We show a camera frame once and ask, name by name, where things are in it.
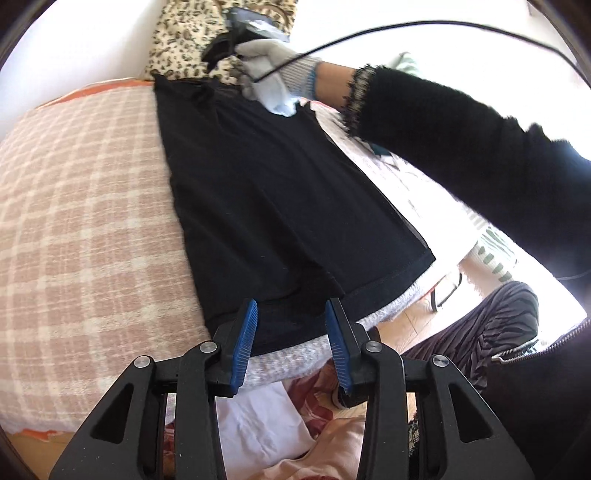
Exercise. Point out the pale grey woven blanket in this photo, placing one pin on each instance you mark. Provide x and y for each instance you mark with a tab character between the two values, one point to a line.
286	360

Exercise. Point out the orange bed sheet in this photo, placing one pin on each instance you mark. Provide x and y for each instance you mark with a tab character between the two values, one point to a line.
111	87

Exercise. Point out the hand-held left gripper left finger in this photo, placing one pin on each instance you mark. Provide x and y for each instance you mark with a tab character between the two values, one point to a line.
242	350

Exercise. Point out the person's right forearm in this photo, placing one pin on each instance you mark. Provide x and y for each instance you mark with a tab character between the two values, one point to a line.
438	129

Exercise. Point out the black garment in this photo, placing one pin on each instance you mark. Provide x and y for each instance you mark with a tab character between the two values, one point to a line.
258	194

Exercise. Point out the green patterned white cloth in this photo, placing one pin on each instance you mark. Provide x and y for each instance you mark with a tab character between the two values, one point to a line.
496	254

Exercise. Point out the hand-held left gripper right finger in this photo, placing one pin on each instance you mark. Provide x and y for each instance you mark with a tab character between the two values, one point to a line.
339	355

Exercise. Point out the red floral cloth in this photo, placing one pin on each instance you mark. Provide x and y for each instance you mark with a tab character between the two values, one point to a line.
314	397

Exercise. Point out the pale pink cloth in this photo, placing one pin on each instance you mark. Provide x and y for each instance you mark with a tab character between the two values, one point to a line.
332	447

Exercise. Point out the person's right hand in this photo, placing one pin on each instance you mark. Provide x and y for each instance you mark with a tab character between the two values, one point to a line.
272	57

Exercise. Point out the leopard print cushion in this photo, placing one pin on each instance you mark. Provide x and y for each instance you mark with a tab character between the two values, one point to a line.
180	37

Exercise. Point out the pink plaid blanket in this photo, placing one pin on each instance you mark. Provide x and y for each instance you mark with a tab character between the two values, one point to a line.
83	230

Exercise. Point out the dark green folded garment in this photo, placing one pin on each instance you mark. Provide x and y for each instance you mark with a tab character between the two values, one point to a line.
376	150

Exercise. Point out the person's zebra striped pants leg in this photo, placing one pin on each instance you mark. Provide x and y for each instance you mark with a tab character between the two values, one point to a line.
485	327

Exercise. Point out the person's black zippered jacket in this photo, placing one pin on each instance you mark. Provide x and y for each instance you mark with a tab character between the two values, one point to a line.
545	406

